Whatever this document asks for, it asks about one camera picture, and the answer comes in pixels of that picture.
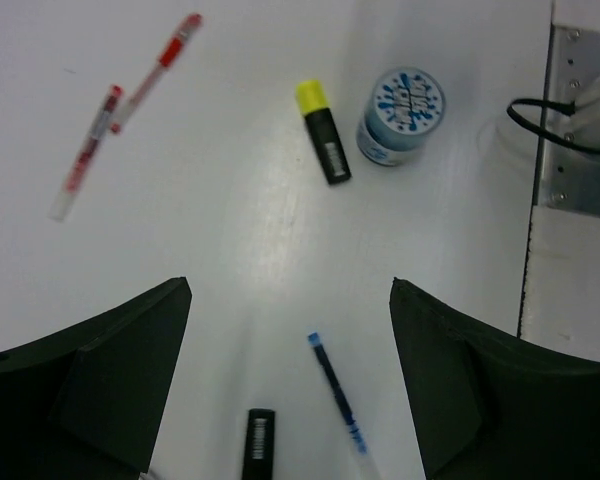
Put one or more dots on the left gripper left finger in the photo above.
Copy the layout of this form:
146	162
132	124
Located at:
87	402

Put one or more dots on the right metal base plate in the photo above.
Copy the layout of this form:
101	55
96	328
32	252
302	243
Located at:
566	179

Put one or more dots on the yellow highlighter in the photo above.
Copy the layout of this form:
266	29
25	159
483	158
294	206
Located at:
321	128

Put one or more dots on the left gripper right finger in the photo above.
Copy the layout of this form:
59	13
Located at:
488	405

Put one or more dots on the blue tape roll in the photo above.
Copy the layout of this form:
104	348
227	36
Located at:
405	106

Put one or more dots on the blue refill pen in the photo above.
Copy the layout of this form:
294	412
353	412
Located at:
360	446

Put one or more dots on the red gel pen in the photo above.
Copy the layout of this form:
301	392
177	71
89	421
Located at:
172	50
74	179

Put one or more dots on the pink highlighter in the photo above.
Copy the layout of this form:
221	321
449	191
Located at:
259	448

